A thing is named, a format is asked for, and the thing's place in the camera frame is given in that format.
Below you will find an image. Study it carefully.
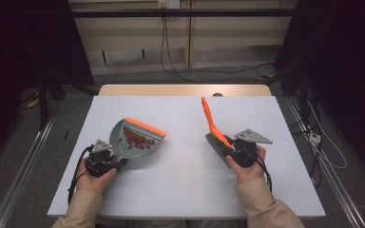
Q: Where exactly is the white wall socket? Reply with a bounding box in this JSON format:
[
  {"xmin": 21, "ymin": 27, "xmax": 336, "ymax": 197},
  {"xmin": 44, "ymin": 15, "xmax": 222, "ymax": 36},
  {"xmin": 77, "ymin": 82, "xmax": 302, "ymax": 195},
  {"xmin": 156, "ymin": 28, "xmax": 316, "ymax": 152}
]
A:
[{"xmin": 157, "ymin": 0, "xmax": 181, "ymax": 10}]

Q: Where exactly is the hand-held gripper black cable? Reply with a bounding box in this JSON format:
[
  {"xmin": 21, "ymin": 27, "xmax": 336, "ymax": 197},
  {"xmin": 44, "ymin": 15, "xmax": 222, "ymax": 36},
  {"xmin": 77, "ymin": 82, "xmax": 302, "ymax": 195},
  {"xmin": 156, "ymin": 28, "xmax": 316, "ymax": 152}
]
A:
[
  {"xmin": 255, "ymin": 155, "xmax": 274, "ymax": 194},
  {"xmin": 67, "ymin": 145, "xmax": 94, "ymax": 205}
]

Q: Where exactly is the black horizontal bar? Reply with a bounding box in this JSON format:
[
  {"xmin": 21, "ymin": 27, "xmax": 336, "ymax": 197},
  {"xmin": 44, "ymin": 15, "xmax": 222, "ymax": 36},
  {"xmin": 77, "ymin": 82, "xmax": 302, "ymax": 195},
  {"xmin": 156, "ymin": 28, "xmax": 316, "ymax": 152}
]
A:
[{"xmin": 70, "ymin": 9, "xmax": 298, "ymax": 18}]

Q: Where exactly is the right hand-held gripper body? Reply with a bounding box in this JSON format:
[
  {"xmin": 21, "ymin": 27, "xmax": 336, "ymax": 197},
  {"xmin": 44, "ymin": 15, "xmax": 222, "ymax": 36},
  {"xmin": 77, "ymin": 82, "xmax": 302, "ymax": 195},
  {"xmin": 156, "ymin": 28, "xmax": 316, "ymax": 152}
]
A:
[{"xmin": 231, "ymin": 128, "xmax": 273, "ymax": 169}]

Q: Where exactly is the left hand-held gripper black cable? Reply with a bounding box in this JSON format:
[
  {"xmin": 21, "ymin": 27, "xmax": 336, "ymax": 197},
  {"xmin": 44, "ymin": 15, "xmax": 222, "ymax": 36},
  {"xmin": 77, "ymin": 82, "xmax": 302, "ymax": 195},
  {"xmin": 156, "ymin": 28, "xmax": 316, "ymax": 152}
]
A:
[{"xmin": 67, "ymin": 145, "xmax": 94, "ymax": 205}]

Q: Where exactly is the white table board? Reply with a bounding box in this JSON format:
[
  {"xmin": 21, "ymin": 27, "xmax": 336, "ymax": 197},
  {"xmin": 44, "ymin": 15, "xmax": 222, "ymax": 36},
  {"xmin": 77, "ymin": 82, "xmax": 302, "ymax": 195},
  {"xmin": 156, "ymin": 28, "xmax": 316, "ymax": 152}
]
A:
[{"xmin": 47, "ymin": 95, "xmax": 327, "ymax": 219}]

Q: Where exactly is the scatter of dark red beans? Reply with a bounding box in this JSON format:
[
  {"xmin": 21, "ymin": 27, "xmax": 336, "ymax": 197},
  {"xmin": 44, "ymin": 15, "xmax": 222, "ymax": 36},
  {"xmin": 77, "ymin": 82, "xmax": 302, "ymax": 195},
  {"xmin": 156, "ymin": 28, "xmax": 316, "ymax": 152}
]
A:
[{"xmin": 118, "ymin": 126, "xmax": 156, "ymax": 150}]

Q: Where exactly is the white power adapter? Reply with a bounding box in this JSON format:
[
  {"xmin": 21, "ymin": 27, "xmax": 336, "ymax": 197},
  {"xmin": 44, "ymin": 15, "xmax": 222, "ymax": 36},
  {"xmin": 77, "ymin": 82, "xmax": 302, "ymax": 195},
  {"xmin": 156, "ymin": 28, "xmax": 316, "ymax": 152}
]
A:
[{"xmin": 308, "ymin": 132, "xmax": 322, "ymax": 145}]

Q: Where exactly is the right hand-held gripper black cable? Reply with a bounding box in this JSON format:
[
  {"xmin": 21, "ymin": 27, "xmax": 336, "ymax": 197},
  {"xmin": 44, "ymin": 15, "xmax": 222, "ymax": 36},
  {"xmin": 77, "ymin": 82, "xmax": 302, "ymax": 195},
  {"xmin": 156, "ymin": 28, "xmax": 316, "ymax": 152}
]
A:
[{"xmin": 255, "ymin": 155, "xmax": 274, "ymax": 194}]

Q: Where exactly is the person's right hand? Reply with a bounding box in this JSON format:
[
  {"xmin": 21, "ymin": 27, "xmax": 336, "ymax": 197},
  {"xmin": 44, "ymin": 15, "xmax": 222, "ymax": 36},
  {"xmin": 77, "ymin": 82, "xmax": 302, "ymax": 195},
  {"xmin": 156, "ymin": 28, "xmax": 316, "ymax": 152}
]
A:
[{"xmin": 226, "ymin": 145, "xmax": 266, "ymax": 184}]

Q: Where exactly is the black hanging cable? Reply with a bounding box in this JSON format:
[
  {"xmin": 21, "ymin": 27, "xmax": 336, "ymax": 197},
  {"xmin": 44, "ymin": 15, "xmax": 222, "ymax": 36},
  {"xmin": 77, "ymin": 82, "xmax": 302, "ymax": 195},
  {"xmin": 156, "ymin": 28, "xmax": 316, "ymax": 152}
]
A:
[
  {"xmin": 160, "ymin": 8, "xmax": 275, "ymax": 75},
  {"xmin": 164, "ymin": 17, "xmax": 201, "ymax": 85}
]

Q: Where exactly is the person's left hand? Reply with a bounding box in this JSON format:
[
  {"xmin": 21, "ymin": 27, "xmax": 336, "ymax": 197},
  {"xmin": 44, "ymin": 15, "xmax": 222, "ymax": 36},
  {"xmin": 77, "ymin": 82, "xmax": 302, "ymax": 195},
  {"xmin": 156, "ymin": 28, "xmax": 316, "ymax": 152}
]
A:
[{"xmin": 75, "ymin": 158, "xmax": 118, "ymax": 195}]

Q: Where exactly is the aluminium floor rail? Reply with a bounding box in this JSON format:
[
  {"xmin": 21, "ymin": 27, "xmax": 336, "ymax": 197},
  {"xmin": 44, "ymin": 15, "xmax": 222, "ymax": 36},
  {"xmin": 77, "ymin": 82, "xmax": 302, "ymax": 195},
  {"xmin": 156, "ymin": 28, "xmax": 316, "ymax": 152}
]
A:
[
  {"xmin": 0, "ymin": 118, "xmax": 56, "ymax": 228},
  {"xmin": 284, "ymin": 96, "xmax": 365, "ymax": 228}
]

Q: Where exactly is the white cable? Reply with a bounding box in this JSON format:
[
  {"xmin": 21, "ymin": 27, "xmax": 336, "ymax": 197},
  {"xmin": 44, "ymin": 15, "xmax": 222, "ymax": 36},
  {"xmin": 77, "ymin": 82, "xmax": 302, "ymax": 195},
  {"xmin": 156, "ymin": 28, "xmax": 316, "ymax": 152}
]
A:
[{"xmin": 307, "ymin": 99, "xmax": 348, "ymax": 169}]

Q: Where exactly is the black curtain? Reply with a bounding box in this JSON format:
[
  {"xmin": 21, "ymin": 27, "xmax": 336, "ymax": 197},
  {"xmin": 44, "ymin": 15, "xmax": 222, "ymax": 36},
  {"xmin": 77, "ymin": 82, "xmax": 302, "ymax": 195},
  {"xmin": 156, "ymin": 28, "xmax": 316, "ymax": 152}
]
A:
[
  {"xmin": 274, "ymin": 0, "xmax": 365, "ymax": 181},
  {"xmin": 0, "ymin": 0, "xmax": 95, "ymax": 165}
]

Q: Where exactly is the orange brush with grey bristles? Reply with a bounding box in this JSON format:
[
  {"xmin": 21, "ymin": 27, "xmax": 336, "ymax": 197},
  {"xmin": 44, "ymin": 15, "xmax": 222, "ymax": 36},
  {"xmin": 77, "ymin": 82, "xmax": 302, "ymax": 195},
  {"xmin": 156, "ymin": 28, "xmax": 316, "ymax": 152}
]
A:
[{"xmin": 201, "ymin": 96, "xmax": 236, "ymax": 165}]

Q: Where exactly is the black metal stand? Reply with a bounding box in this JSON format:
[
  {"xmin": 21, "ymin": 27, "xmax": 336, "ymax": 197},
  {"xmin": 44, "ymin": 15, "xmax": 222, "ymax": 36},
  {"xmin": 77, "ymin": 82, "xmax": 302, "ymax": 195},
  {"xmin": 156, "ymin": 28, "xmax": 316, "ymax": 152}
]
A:
[
  {"xmin": 36, "ymin": 72, "xmax": 98, "ymax": 131},
  {"xmin": 264, "ymin": 60, "xmax": 310, "ymax": 122}
]

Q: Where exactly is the grey dustpan with orange edge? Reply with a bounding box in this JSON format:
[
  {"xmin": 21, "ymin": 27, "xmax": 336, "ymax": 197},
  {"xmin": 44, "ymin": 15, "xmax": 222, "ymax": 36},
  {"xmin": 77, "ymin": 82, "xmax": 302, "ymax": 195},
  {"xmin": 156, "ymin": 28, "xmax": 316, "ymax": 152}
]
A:
[{"xmin": 108, "ymin": 117, "xmax": 168, "ymax": 164}]

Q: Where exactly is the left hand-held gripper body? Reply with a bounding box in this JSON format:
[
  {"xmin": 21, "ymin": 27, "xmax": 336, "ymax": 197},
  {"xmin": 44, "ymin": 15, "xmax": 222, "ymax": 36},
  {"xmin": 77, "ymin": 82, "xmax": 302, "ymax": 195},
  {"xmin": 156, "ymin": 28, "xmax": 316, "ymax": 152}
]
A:
[{"xmin": 85, "ymin": 139, "xmax": 121, "ymax": 179}]

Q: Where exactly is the bundle of black floor cables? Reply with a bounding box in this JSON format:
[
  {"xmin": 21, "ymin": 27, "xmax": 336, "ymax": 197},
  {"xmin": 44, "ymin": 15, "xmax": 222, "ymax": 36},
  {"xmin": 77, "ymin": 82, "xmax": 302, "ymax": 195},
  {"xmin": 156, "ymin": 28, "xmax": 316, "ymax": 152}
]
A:
[{"xmin": 289, "ymin": 94, "xmax": 323, "ymax": 188}]

